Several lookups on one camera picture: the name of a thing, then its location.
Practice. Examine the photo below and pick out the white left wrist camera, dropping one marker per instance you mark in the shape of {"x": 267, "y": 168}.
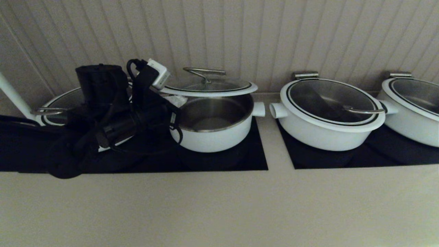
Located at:
{"x": 159, "y": 73}

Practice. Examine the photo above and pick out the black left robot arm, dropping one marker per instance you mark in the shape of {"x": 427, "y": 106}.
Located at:
{"x": 34, "y": 147}

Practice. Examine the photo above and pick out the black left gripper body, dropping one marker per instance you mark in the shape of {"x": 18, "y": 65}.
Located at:
{"x": 154, "y": 115}

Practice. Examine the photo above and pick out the white far right pot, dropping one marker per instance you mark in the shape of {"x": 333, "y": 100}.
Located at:
{"x": 422, "y": 96}

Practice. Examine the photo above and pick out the white slanted pole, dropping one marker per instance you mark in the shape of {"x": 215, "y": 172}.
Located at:
{"x": 13, "y": 97}

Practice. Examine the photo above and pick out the white left pot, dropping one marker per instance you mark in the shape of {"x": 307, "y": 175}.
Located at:
{"x": 61, "y": 103}

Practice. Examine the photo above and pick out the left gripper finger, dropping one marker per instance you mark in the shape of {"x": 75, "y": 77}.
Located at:
{"x": 176, "y": 98}
{"x": 179, "y": 103}

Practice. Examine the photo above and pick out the glass lid with white rim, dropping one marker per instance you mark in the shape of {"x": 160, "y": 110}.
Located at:
{"x": 209, "y": 92}

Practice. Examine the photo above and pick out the black induction cooktop plate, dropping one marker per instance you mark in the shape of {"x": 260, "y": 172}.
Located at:
{"x": 377, "y": 159}
{"x": 240, "y": 161}

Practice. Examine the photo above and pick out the white steel-lined pot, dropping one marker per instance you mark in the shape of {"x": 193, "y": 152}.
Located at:
{"x": 411, "y": 132}
{"x": 319, "y": 140}
{"x": 116, "y": 144}
{"x": 212, "y": 142}

